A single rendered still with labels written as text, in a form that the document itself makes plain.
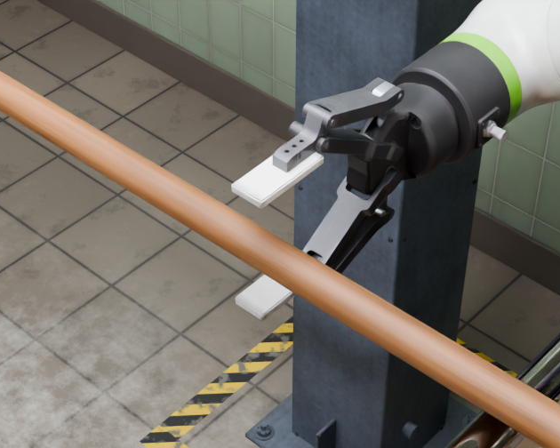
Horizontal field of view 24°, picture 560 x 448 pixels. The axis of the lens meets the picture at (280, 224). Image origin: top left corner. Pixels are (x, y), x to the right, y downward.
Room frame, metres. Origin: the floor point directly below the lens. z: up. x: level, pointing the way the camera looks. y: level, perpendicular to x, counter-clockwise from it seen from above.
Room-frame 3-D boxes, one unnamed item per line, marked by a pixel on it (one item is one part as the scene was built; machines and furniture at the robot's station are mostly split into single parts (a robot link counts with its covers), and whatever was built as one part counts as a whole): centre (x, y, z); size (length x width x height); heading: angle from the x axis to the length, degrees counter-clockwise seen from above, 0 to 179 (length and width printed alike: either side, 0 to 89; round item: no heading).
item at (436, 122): (0.83, -0.09, 1.20); 0.09 x 0.07 x 0.08; 138
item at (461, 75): (0.89, -0.14, 1.20); 0.12 x 0.06 x 0.09; 48
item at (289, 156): (0.75, -0.02, 1.27); 0.05 x 0.01 x 0.03; 138
